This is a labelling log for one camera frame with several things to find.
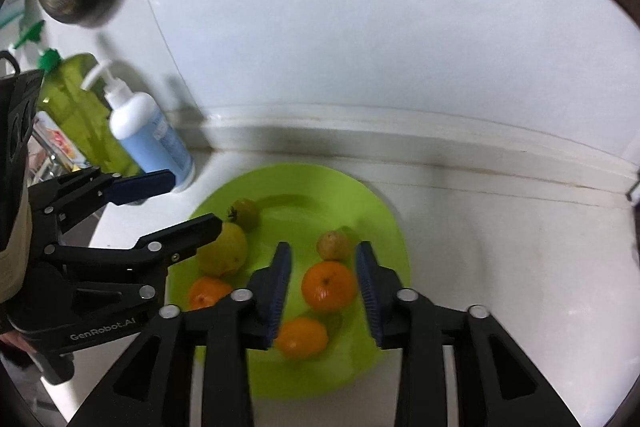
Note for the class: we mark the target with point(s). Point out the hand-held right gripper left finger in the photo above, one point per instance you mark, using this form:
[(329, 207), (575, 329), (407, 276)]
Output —
[(277, 292)]

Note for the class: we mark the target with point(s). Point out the small green tomato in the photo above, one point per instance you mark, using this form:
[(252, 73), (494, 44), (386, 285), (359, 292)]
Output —
[(246, 213)]

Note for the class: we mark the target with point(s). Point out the orange with stem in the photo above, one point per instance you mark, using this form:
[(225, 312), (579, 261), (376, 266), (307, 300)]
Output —
[(329, 285)]

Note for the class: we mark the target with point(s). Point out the green plate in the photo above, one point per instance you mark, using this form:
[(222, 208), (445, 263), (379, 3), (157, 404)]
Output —
[(300, 207)]

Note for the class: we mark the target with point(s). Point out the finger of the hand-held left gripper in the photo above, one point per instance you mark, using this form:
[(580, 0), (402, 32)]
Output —
[(185, 232), (145, 186)]

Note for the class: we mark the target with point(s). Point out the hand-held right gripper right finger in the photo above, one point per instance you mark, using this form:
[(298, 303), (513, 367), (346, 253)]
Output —
[(370, 297)]

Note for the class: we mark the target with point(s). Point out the white blue pump bottle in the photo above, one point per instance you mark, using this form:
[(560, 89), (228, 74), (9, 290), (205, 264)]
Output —
[(145, 127)]

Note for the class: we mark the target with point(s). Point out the green dish soap bottle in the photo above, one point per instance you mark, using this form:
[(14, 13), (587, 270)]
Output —
[(80, 107)]

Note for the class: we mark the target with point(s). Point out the small brown fruit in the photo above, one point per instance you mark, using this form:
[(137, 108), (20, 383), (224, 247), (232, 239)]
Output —
[(333, 245)]

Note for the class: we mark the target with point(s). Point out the yellow-green round fruit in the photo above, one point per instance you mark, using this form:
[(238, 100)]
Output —
[(230, 252)]

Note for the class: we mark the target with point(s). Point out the oval orange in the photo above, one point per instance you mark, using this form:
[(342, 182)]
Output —
[(301, 338)]

